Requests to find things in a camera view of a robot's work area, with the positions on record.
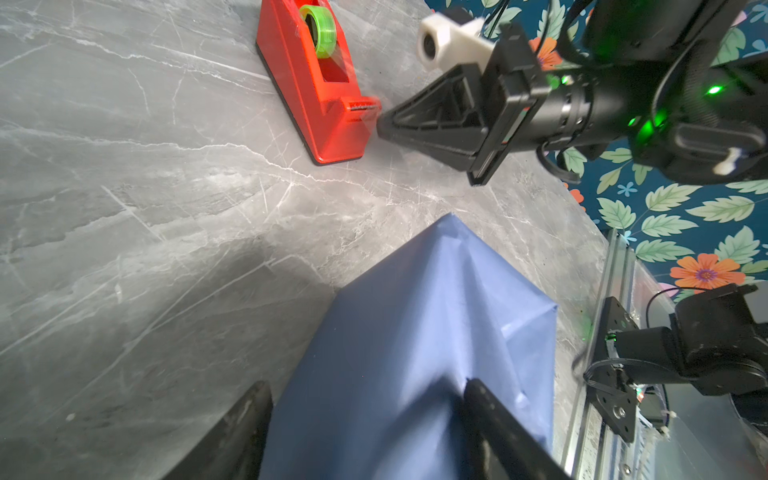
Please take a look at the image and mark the red tape dispenser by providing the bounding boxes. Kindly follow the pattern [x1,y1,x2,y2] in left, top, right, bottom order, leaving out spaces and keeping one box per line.
[256,0,381,165]

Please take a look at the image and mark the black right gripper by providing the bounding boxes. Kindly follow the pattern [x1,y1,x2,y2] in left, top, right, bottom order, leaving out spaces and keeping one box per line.
[376,23,593,186]

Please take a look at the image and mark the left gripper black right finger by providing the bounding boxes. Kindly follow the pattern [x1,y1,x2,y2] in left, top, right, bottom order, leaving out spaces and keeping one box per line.
[461,379,568,479]

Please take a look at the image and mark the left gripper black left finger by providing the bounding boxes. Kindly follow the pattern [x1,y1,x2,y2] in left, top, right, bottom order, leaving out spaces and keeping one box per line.
[164,381,273,480]

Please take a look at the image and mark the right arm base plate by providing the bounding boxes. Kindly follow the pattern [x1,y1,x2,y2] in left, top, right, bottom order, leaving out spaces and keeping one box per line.
[586,297,638,443]

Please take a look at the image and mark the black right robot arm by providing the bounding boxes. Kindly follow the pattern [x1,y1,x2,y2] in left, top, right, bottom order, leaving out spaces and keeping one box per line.
[377,1,767,185]

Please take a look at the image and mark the light blue wrapping paper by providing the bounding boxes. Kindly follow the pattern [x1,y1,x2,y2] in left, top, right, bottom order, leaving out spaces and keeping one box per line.
[260,214,557,479]

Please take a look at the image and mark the aluminium mounting rail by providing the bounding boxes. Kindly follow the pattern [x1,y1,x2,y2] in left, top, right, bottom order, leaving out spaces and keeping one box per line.
[560,230,665,479]

